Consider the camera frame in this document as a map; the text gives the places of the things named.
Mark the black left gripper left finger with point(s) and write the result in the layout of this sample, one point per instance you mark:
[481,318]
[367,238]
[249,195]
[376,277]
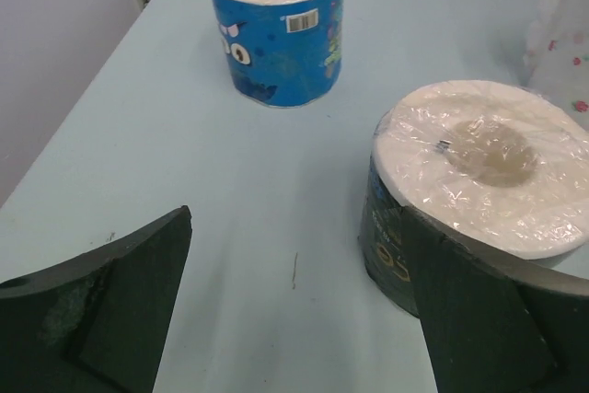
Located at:
[99,321]

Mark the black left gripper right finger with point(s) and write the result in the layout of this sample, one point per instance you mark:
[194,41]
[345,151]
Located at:
[493,322]

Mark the dark green paper roll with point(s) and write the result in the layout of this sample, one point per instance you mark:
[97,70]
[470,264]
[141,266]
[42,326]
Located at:
[495,162]

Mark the floral white paper roll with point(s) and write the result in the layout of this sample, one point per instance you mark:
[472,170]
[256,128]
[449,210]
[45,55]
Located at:
[557,55]

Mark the light blue wrapped paper roll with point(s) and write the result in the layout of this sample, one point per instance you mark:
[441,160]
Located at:
[281,53]

